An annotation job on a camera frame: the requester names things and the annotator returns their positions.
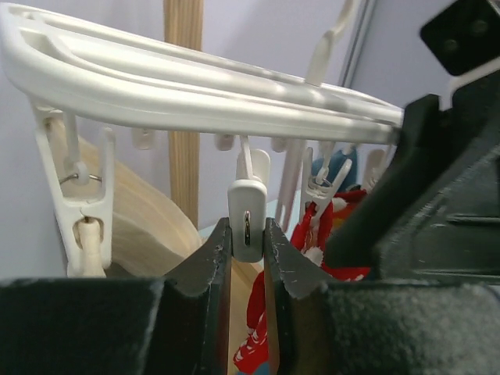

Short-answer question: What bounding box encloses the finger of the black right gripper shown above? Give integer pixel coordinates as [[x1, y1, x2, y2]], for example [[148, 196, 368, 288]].
[[326, 72, 499, 284]]

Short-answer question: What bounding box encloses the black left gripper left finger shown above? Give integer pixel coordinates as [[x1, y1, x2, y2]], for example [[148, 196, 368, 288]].
[[1, 219, 231, 374]]

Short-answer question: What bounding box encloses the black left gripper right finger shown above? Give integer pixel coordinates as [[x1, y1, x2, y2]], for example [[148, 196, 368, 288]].
[[264, 219, 499, 374]]

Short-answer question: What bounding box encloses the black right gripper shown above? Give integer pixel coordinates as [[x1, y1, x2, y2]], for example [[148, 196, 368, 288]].
[[420, 0, 499, 77]]

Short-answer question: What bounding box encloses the red santa christmas sock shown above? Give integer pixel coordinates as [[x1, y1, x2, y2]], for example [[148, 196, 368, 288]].
[[233, 271, 269, 374]]

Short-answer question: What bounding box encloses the white plastic clip hanger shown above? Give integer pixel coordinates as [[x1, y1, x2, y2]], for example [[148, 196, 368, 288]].
[[1, 3, 402, 277]]

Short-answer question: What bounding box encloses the grey beige sock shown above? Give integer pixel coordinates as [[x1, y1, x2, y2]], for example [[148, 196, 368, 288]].
[[45, 120, 203, 277]]

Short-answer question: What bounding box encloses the light blue sock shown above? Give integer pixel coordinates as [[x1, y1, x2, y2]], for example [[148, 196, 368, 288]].
[[322, 150, 358, 194]]

